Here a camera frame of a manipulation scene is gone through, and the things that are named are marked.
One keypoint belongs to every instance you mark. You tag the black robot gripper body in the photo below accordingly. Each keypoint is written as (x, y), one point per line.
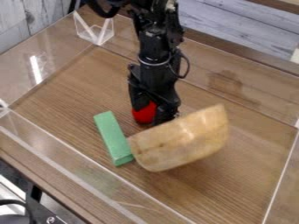
(157, 79)

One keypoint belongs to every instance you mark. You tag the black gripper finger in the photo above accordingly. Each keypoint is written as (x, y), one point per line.
(139, 97)
(165, 112)

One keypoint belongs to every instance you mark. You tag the red plush strawberry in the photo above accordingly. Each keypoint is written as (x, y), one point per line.
(144, 115)

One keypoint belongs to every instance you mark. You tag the round wooden bowl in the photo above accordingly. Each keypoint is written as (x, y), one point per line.
(183, 140)

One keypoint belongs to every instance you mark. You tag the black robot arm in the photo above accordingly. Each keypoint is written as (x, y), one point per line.
(157, 29)

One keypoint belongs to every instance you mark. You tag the green rectangular block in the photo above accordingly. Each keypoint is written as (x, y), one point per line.
(113, 138)

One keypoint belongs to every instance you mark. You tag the clear acrylic enclosure wall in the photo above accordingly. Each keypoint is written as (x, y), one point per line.
(87, 188)

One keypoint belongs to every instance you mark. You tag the black table leg bracket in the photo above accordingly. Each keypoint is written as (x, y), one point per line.
(41, 214)

